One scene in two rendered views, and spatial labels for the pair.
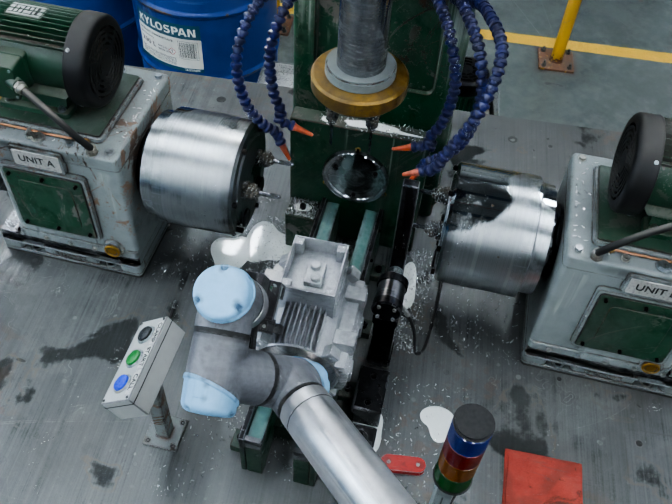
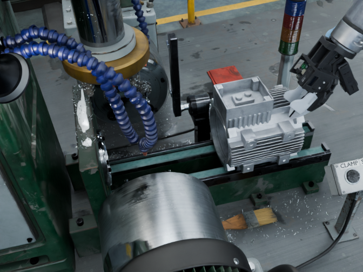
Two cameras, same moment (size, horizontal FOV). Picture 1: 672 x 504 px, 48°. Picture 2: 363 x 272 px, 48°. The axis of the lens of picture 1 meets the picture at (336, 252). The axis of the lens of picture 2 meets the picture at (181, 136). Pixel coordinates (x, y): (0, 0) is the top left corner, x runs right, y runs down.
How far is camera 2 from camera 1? 1.51 m
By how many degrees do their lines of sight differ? 69
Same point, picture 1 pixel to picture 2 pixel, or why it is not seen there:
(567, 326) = not seen: hidden behind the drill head
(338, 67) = (118, 42)
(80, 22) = (190, 255)
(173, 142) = (193, 226)
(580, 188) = not seen: hidden behind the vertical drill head
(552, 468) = (217, 77)
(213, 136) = (167, 194)
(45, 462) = not seen: outside the picture
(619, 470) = (200, 62)
